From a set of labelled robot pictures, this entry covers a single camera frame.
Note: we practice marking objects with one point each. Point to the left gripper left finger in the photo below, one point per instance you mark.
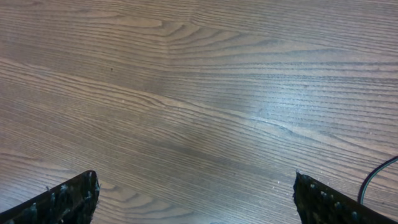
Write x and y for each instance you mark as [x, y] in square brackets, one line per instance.
[72, 202]

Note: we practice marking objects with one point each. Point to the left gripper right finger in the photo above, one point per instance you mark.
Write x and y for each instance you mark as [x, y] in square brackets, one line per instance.
[318, 203]

